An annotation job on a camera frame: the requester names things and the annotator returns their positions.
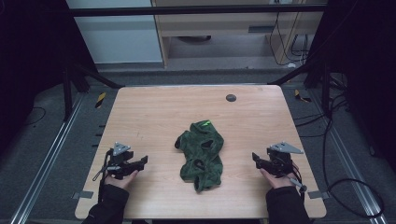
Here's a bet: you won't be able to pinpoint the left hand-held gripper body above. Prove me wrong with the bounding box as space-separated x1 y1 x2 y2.
106 141 135 180

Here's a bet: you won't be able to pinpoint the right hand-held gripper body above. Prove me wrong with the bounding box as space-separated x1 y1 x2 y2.
266 141 304 179

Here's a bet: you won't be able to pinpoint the green fleece garment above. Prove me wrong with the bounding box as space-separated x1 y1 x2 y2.
174 119 225 193

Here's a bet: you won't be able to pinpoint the person's left hand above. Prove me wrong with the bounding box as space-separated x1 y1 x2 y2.
104 169 140 191

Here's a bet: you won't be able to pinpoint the person's right hand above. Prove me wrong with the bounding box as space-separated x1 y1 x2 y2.
259 167 301 190

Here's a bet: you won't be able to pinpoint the grey tape strip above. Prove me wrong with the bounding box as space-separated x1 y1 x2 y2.
71 189 94 201
306 189 331 201

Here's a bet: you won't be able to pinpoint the yellow black striped tape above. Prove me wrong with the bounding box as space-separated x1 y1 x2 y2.
293 89 313 104
94 91 107 109

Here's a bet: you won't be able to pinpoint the black metal stand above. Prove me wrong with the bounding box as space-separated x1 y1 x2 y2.
268 55 333 119
61 62 126 123

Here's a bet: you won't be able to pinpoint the white cabinet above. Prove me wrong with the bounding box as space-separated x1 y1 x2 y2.
65 0 163 65

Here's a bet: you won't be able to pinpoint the dark curtain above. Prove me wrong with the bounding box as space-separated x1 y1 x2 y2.
0 0 96 158
306 0 396 175

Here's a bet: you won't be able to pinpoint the light wooden desk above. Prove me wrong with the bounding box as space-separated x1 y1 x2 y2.
150 0 329 68

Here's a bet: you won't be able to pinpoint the left gripper cable with plug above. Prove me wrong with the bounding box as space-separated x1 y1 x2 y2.
92 148 121 203

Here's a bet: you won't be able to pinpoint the gripper cable with plug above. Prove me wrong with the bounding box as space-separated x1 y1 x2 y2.
92 148 121 203
288 161 308 202

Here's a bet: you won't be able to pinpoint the right gripper cable with plug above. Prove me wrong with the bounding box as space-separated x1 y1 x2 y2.
288 161 308 202

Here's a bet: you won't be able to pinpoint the black looped floor cable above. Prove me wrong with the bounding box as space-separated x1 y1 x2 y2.
293 90 386 219

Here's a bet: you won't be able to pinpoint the aluminium floor rail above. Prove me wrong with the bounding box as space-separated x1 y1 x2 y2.
8 94 86 224
309 91 389 224

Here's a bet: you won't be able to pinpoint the thin black floor cable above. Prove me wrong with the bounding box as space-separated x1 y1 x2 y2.
23 105 48 127

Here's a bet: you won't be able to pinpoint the black hanging desk cables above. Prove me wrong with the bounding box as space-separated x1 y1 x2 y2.
268 2 313 67

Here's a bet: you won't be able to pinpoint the black horizontal frame bar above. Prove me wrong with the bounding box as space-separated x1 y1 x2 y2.
68 4 328 18

